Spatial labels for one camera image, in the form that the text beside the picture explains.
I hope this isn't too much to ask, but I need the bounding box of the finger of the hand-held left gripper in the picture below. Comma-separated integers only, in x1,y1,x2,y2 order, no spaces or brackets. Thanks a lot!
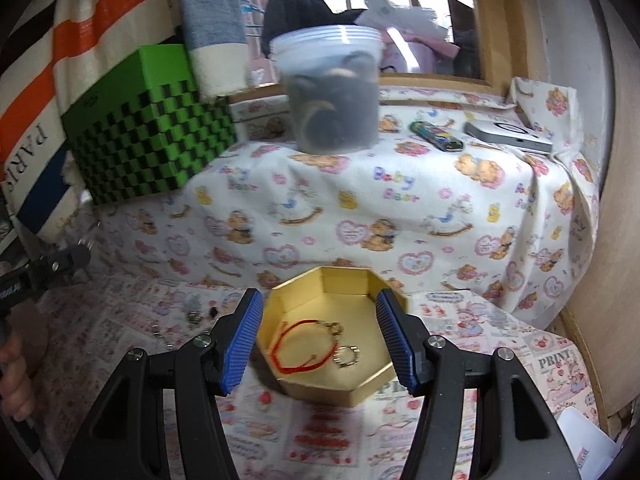
27,240,96,291

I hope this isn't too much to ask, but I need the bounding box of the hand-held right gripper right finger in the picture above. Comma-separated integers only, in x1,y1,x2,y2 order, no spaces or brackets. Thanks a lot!
375,287,583,480

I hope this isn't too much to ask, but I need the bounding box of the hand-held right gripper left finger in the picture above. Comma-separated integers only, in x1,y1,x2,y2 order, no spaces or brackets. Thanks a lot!
57,287,264,480

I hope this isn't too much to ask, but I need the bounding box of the red string bracelet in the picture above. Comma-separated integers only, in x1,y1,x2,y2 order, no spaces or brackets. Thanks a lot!
270,319,343,375

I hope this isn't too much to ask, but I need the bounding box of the silver ring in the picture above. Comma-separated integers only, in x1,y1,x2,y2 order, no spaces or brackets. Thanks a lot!
334,344,362,370

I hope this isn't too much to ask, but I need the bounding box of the gold octagonal box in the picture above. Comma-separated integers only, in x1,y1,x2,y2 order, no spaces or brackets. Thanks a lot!
255,266,408,408

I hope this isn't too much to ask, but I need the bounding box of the person's left hand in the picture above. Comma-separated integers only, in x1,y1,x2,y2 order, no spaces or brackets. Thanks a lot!
0,305,40,423

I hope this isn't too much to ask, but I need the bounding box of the pink printed mat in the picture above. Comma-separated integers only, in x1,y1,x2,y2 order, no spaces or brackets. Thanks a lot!
30,275,601,480

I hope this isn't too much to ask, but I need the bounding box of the green black checkered box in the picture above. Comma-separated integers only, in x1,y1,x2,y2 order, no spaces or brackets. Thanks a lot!
61,44,238,207

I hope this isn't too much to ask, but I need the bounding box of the bear printed blanket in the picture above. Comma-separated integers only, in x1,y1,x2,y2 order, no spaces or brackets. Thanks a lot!
90,76,601,328

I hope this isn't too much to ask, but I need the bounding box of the patterned lighter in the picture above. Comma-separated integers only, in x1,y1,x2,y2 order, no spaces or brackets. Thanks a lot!
409,121,465,153

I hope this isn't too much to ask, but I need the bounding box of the white paper sheet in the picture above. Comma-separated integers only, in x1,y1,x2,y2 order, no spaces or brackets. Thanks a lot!
555,406,618,476

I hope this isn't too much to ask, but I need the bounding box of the striped canvas tote bag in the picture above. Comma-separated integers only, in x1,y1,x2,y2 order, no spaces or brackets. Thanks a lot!
0,0,191,241

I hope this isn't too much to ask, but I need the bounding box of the white flat power bank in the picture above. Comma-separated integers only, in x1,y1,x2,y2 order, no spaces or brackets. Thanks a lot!
464,120,555,155

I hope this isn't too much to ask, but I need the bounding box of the clear plastic container stack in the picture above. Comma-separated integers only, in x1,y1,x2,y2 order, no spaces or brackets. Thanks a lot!
269,25,385,155

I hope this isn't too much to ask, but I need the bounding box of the blue white striped cloth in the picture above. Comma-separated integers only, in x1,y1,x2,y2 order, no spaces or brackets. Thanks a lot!
170,0,251,103

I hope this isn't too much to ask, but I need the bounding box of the pink cloth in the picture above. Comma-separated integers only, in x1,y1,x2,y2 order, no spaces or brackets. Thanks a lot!
382,25,461,73

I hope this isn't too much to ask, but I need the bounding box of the black cloth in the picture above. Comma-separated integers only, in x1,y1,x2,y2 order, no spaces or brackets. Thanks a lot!
261,0,371,56

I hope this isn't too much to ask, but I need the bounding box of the wooden window frame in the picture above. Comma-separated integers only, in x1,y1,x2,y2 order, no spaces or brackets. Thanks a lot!
227,0,536,106

